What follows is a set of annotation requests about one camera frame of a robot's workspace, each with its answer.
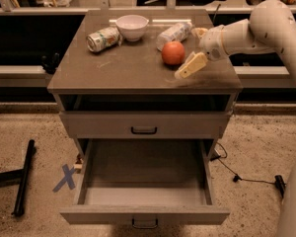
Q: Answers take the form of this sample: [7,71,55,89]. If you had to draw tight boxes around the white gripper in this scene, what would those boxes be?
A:
[175,25,228,79]

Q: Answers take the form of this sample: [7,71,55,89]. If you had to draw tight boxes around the open grey lower drawer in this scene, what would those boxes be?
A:
[61,139,230,229]

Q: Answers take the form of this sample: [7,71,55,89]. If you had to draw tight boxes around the black floor cable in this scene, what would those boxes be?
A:
[209,142,277,186]

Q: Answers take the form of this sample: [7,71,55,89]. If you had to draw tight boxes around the closed grey upper drawer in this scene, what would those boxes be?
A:
[60,112,230,139]

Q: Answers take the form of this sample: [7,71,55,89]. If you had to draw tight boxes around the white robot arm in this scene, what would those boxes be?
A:
[175,0,296,237]

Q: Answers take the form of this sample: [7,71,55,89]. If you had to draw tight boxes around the red apple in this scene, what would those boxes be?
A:
[162,41,185,65]

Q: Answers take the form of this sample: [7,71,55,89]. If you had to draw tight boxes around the green white soda can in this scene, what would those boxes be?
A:
[86,27,122,53]

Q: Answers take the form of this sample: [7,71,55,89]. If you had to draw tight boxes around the black clamp object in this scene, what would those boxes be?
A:
[41,53,60,74]

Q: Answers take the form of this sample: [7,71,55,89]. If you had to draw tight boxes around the grey drawer cabinet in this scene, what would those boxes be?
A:
[48,10,242,149]

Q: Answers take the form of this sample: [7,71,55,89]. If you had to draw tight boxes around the black stand leg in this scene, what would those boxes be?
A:
[274,175,286,198]
[0,139,36,217]

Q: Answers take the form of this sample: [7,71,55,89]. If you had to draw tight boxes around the black stand leg left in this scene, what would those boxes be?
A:
[0,139,36,217]

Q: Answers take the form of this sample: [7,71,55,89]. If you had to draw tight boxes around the white bowl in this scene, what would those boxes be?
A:
[115,15,149,41]

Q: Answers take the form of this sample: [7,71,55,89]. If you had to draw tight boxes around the black stand leg right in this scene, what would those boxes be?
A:
[274,175,286,198]

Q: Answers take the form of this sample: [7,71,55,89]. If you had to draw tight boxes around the white plastic bottle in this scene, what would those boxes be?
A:
[156,22,192,51]

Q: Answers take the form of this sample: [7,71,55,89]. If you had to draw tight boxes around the blue tape cross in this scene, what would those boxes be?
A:
[52,164,75,193]

